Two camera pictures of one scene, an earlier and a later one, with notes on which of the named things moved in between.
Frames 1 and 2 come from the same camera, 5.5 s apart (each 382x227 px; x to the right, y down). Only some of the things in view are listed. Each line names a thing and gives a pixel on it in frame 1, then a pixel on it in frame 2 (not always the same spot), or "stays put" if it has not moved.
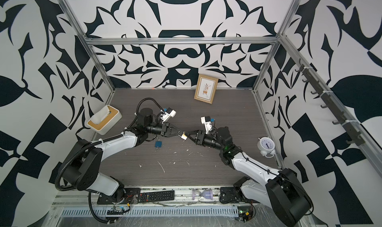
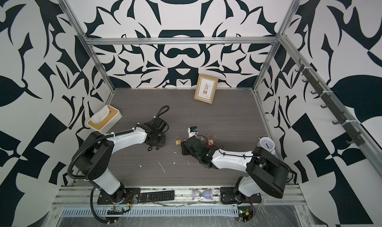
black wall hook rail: x=356 y=139 stays put
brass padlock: x=184 y=136 -> x=178 y=140
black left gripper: x=164 y=130 -> x=162 y=143
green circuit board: x=245 y=213 stays put
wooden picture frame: x=206 y=88 stays put
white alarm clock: x=266 y=146 stays put
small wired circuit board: x=119 y=210 stays put
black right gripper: x=201 y=140 -> x=184 y=148
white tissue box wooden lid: x=101 y=122 stays put
